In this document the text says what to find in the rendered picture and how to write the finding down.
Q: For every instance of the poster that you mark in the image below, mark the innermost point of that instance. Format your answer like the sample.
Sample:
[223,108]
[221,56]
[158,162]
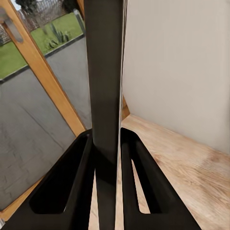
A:
[105,27]

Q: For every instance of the door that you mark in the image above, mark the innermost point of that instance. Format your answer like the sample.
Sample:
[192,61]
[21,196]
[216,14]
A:
[44,91]

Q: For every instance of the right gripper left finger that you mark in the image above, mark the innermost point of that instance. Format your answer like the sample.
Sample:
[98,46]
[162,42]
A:
[62,199]

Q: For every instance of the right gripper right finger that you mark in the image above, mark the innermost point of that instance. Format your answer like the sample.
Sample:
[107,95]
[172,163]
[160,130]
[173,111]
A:
[167,210]

